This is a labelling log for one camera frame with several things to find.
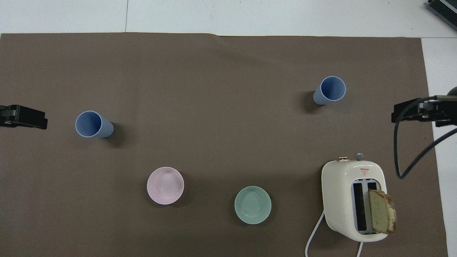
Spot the green bowl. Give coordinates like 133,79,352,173
234,186,272,225

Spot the slice of bread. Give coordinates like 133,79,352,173
368,189,397,235

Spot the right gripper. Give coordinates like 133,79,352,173
443,86,457,127

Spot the white toaster cord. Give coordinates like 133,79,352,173
305,210,364,257

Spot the black stand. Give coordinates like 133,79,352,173
427,0,457,25

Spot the black cable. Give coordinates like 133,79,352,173
393,96,457,180

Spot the blue ribbed cup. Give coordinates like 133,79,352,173
75,110,114,138
313,76,346,106

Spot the pink bowl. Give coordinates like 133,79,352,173
147,167,185,205

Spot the cream white toaster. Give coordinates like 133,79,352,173
321,153,388,242

